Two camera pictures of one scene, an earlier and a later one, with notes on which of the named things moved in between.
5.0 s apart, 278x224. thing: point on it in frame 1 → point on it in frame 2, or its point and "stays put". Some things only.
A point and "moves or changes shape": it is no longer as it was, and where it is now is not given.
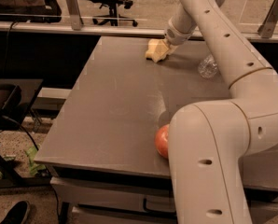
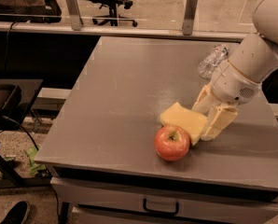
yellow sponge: x=157 y=49 moves or changes shape
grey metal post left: x=74 y=9 stays put
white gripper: x=175 y=36 → x=233 y=85
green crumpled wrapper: x=34 y=167 stays put
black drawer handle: x=145 y=202 stays put
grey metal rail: x=9 y=26 stays put
